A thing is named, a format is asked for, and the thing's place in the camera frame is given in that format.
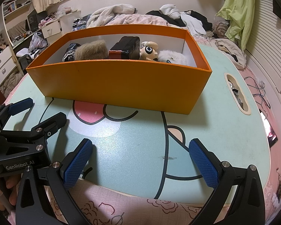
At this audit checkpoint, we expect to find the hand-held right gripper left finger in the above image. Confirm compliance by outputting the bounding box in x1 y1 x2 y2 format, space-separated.
15 138 93 225

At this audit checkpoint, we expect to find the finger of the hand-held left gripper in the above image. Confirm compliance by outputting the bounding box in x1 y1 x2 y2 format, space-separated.
0 98 34 132
28 112 67 153

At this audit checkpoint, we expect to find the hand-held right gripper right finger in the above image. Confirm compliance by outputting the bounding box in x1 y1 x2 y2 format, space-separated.
188 138 265 225

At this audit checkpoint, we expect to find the black lace-trimmed cloth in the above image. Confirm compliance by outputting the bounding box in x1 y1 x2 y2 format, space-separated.
62 43 81 62

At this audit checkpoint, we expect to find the orange cardboard box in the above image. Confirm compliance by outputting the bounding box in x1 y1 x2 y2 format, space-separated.
26 24 212 115

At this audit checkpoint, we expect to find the brown fur ball keychain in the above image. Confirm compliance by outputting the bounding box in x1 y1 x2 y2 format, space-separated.
74 40 108 61

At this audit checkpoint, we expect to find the black leather pouch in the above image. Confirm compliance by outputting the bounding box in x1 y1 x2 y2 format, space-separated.
109 36 141 60

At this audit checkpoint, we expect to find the white fluffy pompom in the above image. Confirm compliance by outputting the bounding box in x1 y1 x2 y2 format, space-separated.
157 49 188 65

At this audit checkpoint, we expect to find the cartoon figure toy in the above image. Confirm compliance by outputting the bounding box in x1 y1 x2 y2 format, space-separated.
139 41 159 62

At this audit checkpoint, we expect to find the cartoon printed desktop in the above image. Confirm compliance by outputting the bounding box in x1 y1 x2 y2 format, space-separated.
8 40 275 204

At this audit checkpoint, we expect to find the person's left hand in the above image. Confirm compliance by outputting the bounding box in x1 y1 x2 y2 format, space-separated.
0 172 22 214

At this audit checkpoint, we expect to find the white drawer cabinet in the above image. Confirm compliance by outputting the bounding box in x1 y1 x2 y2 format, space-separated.
0 46 22 87

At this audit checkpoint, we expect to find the grey plastic bag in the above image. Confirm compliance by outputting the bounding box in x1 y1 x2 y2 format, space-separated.
28 33 48 52

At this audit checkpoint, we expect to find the black phone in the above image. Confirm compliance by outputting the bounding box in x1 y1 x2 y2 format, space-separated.
259 109 279 149

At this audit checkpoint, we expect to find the small white nightstand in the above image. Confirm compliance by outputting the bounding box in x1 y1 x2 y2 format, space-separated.
41 19 62 38

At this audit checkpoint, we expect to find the clear plastic bag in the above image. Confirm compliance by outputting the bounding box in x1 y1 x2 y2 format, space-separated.
56 6 72 19

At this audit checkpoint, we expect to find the beige garment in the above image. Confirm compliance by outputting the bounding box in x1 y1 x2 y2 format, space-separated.
215 38 247 69

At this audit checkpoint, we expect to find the white fleece robe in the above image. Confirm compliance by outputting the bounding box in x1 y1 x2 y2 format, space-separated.
87 4 138 29

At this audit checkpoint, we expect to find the white louvered door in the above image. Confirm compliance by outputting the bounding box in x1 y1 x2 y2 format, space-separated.
245 0 281 94

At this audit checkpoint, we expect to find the grey-brown fuzzy garment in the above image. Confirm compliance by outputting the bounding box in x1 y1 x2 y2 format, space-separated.
212 20 230 39

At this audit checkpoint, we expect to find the white hoodie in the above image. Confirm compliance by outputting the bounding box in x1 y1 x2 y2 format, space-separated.
159 4 210 38

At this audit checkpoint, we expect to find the black garment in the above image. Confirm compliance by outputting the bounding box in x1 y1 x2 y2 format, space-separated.
145 10 212 32

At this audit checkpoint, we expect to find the light green hanging cloth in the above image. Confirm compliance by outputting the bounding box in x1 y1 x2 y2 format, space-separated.
215 0 256 51

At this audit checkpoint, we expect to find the charger cable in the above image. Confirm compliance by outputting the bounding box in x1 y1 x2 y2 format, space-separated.
245 76 272 109

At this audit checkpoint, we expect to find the white wall shelf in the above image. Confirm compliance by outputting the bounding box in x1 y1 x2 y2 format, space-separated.
1 0 33 19

